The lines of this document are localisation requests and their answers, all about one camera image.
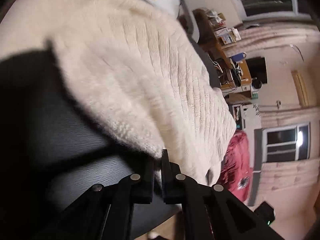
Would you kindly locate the wall air conditioner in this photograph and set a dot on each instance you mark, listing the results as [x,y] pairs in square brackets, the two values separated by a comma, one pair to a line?
[300,89]

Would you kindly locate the beige curtain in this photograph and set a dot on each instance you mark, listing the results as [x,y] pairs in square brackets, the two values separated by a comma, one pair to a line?
[273,35]
[289,174]

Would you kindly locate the blue water jug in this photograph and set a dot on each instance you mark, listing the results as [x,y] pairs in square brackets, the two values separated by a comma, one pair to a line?
[239,57]

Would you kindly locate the window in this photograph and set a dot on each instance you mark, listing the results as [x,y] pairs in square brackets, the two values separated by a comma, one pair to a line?
[249,10]
[281,144]

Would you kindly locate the right side window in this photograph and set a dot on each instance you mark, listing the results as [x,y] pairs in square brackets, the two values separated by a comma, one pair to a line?
[281,144]

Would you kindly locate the wooden desk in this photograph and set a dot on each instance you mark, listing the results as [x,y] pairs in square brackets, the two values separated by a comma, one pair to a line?
[230,81]

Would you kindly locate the beige middle curtain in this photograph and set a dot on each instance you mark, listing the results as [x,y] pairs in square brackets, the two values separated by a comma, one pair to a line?
[273,35]

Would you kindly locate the beige right curtain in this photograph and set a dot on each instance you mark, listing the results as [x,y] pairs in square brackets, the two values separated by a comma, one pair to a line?
[289,174]

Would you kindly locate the cream knit sweater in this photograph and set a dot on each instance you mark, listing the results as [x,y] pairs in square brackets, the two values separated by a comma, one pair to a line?
[131,67]

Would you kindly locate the black monitor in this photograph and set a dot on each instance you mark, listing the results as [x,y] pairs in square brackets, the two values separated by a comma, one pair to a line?
[257,68]

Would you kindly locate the back window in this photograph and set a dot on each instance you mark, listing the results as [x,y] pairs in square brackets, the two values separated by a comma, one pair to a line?
[249,10]

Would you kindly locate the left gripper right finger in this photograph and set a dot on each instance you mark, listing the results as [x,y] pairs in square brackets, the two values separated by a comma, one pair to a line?
[175,187]

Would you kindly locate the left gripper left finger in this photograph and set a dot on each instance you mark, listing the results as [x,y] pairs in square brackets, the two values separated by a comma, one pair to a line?
[142,183]

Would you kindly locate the low grey tv cabinet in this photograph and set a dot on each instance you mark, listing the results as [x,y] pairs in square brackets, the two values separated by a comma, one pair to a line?
[247,117]

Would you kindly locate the pink red blanket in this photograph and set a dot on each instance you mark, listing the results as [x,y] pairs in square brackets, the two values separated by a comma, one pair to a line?
[236,174]

